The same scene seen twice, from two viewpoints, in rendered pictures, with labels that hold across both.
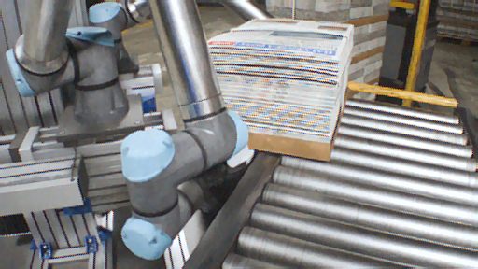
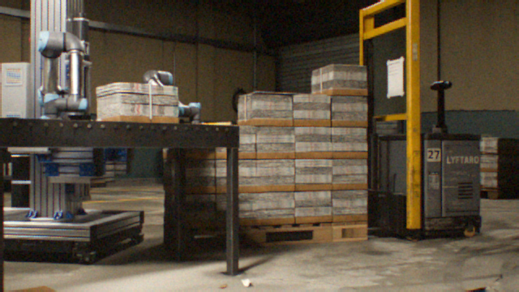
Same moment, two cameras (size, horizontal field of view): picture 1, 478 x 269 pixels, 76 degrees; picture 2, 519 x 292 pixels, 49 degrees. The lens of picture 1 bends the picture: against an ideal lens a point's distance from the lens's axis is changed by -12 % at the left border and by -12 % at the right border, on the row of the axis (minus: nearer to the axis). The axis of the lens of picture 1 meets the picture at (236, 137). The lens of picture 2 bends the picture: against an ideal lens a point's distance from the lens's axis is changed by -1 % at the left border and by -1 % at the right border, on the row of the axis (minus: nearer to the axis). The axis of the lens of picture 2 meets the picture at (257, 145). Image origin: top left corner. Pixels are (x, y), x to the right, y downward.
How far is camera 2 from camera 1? 2.94 m
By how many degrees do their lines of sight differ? 39
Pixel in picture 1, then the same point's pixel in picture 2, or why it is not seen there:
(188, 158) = (61, 101)
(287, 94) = (112, 100)
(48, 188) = not seen: hidden behind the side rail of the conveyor
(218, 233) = not seen: hidden behind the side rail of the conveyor
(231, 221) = not seen: hidden behind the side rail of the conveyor
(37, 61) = (46, 90)
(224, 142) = (75, 102)
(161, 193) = (49, 107)
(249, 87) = (105, 100)
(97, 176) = (62, 152)
